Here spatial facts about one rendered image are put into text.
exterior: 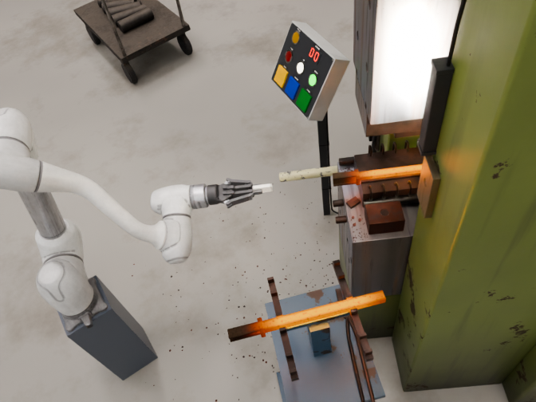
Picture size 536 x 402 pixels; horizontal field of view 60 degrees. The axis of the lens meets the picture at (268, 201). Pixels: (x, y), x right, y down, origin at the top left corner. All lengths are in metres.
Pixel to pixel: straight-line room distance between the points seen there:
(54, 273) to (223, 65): 2.58
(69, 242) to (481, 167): 1.56
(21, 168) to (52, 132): 2.49
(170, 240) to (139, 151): 1.93
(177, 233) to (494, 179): 1.03
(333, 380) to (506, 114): 1.00
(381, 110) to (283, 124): 2.11
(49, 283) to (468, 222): 1.45
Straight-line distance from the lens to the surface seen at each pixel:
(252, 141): 3.29
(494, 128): 0.92
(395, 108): 1.31
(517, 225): 1.21
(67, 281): 1.92
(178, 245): 1.63
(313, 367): 1.60
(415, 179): 1.70
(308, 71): 1.97
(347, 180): 1.69
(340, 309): 1.37
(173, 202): 1.68
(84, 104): 4.14
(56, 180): 1.57
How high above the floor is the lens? 2.29
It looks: 52 degrees down
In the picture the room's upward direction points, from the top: 12 degrees counter-clockwise
